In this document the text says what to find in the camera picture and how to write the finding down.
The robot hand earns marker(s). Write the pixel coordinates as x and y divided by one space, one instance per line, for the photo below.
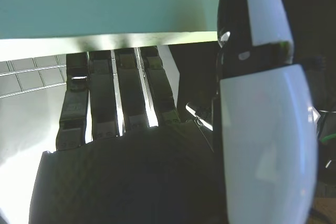
262 129

